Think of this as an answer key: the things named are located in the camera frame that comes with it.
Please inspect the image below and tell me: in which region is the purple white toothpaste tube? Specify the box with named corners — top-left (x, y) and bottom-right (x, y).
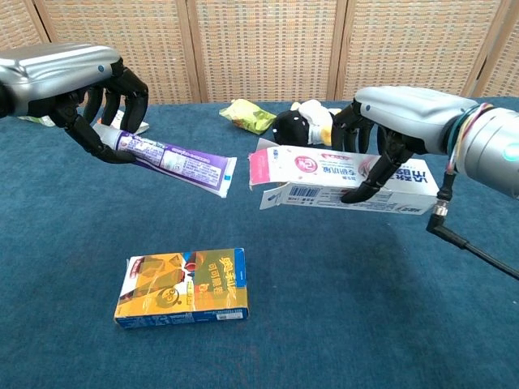
top-left (92, 123), bottom-right (238, 199)

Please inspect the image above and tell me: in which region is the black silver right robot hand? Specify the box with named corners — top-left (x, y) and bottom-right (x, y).
top-left (330, 85), bottom-right (479, 204)

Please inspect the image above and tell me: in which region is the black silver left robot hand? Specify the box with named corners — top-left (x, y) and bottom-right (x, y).
top-left (0, 42), bottom-right (150, 165)

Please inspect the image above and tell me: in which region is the wooden rattan folding screen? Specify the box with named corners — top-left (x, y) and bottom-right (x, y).
top-left (0, 0), bottom-right (519, 109)

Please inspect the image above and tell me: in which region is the black white plush toy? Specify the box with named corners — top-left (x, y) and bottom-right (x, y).
top-left (271, 99), bottom-right (345, 147)

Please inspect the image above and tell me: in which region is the blue table mat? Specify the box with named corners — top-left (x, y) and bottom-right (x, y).
top-left (0, 96), bottom-right (519, 389)

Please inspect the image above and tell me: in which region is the clear bottle with green label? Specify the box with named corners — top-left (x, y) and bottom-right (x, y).
top-left (18, 115), bottom-right (56, 128)

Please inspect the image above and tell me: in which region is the orange snack packet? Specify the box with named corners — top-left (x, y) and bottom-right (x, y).
top-left (114, 247), bottom-right (250, 329)

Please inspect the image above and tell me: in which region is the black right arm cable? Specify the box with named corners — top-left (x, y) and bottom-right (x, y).
top-left (425, 169), bottom-right (519, 281)

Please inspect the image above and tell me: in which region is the white orange snack bag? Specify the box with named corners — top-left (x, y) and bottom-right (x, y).
top-left (97, 108), bottom-right (150, 135)

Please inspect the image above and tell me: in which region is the yellow-green snack bag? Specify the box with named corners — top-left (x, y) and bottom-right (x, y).
top-left (218, 98), bottom-right (277, 135)

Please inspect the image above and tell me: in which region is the white pink toothpaste box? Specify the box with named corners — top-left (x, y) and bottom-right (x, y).
top-left (247, 137), bottom-right (442, 216)

